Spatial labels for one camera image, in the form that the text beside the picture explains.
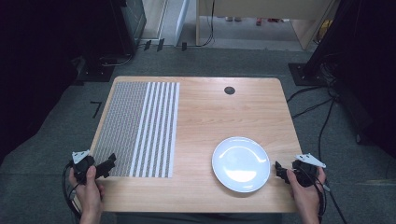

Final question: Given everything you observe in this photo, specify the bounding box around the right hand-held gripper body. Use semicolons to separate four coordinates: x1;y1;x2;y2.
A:
291;152;327;188

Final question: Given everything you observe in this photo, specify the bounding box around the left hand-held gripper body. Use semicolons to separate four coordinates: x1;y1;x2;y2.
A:
72;149;98;185

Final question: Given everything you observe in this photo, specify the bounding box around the person's right hand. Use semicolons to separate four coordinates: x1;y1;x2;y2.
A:
286;167;327;215

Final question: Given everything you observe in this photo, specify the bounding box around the person's left hand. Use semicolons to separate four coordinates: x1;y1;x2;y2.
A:
68;165;106;216

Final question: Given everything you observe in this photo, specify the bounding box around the white round plate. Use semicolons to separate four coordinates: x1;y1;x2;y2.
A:
211;136;272;193

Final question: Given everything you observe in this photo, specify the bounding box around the grey white striped placemat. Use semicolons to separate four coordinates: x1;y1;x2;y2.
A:
92;81;180;179

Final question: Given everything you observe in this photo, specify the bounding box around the black tape corner mark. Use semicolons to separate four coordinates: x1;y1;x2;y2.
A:
90;101;103;119

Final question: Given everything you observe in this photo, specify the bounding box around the black curtain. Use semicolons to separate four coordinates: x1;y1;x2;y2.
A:
303;0;396;160
0;0;125;164

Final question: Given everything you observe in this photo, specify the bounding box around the yellow object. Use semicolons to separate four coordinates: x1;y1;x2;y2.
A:
317;20;334;44

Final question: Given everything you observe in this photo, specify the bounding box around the white cabinet panel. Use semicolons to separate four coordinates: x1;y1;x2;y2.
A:
173;0;191;48

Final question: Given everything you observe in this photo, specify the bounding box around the left hand-held gripper cable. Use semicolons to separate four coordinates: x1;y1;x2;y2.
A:
61;161;82;221

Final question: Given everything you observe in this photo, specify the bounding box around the hand-held gripper cable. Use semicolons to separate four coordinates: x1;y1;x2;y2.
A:
61;161;82;221
293;167;348;224

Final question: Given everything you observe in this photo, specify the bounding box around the right hand-held gripper cable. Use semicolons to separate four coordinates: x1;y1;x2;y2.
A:
293;167;348;224

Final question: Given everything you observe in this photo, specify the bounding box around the black floor cable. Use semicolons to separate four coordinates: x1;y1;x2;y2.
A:
317;98;336;162
291;97;334;119
286;85;328;104

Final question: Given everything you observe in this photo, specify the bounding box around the black stand base plate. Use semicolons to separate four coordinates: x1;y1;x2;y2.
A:
288;63;330;87
76;60;117;84

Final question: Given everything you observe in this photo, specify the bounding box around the grey floor cable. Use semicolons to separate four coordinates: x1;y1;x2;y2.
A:
99;53;134;67

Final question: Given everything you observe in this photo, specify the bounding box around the black hanging cable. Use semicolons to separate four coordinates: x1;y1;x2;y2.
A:
199;0;217;49

